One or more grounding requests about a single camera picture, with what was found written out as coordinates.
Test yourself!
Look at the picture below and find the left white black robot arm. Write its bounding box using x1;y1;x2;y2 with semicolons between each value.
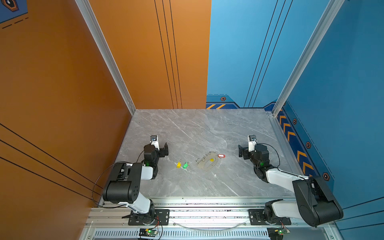
103;144;169;226

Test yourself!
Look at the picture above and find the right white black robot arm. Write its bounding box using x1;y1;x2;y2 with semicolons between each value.
238;143;344;227

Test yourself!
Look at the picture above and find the left small circuit board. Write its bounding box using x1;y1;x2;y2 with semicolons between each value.
139;229;159;239

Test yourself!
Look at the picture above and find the small circuit board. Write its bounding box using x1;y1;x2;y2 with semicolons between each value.
267;228;291;240
139;229;159;239

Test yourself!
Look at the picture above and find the right small circuit board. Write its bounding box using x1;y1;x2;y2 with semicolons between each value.
267;228;291;240

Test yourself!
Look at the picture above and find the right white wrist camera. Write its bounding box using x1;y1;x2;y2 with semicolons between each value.
248;135;258;152

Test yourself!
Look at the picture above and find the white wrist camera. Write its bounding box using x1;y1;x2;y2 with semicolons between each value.
150;135;160;151
248;135;258;152

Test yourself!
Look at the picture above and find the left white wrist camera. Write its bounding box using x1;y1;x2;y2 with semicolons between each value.
150;135;160;151

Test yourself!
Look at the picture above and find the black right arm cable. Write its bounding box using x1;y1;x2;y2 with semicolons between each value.
263;142;310;181

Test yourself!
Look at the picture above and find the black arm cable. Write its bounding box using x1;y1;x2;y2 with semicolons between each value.
263;142;310;181
91;149;145;210

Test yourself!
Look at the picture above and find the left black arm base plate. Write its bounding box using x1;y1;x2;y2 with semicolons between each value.
128;209;170;226

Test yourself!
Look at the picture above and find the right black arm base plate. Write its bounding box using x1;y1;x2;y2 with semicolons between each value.
248;209;292;226

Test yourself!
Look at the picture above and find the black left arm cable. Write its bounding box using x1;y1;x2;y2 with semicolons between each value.
91;149;145;210

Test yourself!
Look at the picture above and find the aluminium front rail frame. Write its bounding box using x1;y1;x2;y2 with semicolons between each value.
79;195;343;240

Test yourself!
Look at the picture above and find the right aluminium corner post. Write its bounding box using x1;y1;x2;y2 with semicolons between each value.
272;0;345;118

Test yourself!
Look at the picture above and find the aluminium corner post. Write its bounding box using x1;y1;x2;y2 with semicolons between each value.
75;0;136;116
272;0;345;118

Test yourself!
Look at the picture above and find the left aluminium corner post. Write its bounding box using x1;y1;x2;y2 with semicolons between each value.
75;0;136;116

